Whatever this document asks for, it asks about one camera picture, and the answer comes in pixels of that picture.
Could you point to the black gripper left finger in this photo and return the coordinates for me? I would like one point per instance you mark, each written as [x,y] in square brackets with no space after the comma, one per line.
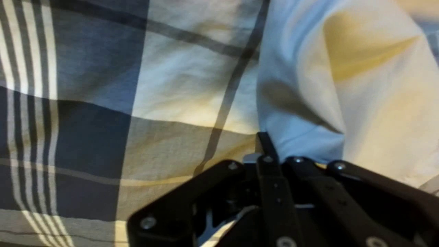
[269,200]

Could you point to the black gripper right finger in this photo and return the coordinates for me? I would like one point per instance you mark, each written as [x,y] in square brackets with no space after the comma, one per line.
[365,206]

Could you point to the grey t-shirt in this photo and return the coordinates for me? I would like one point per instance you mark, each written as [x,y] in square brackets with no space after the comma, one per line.
[365,91]

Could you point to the blue yellow plaid comforter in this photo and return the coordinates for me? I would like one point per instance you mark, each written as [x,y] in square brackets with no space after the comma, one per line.
[91,114]

